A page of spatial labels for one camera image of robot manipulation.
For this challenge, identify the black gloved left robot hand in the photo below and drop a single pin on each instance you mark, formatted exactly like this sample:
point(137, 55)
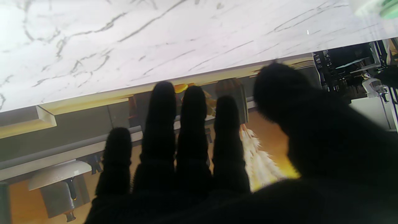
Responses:
point(390, 77)

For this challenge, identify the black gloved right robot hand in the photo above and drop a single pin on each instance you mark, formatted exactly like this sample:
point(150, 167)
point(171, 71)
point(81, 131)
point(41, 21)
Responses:
point(326, 155)

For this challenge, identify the white Hanoi tower base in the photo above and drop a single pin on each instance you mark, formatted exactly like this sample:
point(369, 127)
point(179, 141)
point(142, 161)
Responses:
point(367, 7)

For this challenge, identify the white device on stand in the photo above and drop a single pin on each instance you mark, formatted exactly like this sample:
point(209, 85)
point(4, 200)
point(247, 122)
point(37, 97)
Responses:
point(373, 87)

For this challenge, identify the black equipment rack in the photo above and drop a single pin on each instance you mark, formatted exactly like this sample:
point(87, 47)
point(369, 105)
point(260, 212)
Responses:
point(345, 62)

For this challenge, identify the dark ribbed vase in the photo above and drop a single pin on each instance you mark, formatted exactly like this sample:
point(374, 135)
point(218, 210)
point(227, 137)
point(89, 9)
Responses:
point(233, 93)

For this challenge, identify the orange fruit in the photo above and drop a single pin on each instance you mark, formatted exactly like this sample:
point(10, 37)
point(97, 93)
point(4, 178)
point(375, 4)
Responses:
point(181, 87)

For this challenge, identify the orange kitchen backdrop banner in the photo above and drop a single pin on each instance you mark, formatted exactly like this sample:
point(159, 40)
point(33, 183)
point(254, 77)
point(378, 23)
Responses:
point(77, 133)

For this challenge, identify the white bowl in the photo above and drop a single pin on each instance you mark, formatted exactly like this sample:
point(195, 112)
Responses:
point(56, 174)

